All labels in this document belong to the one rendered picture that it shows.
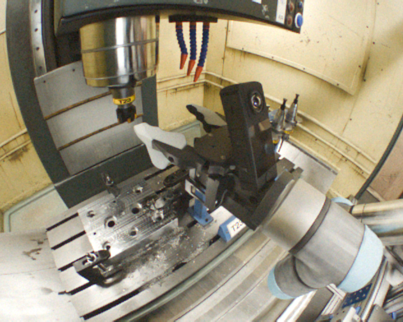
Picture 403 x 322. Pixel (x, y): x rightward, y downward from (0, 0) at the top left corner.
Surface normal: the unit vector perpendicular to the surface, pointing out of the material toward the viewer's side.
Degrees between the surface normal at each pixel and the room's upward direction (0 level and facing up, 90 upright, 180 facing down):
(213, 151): 2
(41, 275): 24
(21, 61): 90
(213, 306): 8
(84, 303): 0
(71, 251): 0
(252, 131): 61
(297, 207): 31
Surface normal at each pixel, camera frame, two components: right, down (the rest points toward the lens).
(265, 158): 0.64, 0.08
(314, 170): -0.25, -0.52
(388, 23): -0.76, 0.40
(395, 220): -0.85, -0.37
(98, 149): 0.66, 0.51
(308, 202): -0.05, -0.62
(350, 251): -0.35, -0.32
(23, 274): 0.37, -0.84
